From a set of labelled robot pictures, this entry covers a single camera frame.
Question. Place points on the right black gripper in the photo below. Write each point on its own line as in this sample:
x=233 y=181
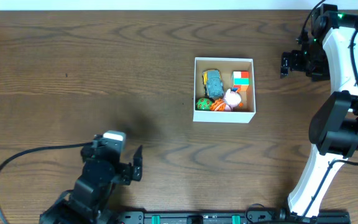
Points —
x=322 y=73

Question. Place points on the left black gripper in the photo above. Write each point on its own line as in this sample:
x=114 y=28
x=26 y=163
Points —
x=129 y=171

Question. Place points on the colourful puzzle cube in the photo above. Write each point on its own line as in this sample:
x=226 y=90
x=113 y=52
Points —
x=240 y=81

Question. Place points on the pink white duck toy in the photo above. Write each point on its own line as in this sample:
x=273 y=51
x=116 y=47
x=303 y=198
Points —
x=231 y=100

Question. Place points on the yellow grey toy truck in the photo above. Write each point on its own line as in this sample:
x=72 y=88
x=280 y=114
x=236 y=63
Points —
x=213 y=86

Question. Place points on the orange round spinner toy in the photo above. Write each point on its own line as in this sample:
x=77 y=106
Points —
x=218 y=105

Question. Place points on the green number ball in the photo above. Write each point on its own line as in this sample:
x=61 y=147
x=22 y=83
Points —
x=204 y=104

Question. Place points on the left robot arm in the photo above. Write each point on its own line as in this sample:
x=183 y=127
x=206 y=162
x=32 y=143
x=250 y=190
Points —
x=87 y=202

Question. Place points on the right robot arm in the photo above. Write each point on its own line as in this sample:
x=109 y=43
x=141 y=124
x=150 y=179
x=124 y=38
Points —
x=329 y=51

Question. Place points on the white cardboard box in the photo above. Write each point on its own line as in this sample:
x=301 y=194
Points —
x=226 y=66

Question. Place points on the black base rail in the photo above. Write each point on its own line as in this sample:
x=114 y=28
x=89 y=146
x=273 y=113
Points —
x=254 y=215

